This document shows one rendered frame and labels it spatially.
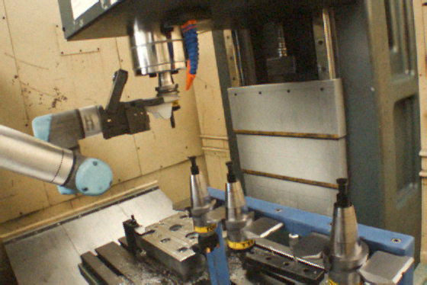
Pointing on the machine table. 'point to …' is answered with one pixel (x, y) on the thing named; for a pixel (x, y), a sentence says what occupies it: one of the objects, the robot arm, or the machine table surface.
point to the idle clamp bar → (304, 276)
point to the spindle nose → (156, 49)
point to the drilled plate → (182, 260)
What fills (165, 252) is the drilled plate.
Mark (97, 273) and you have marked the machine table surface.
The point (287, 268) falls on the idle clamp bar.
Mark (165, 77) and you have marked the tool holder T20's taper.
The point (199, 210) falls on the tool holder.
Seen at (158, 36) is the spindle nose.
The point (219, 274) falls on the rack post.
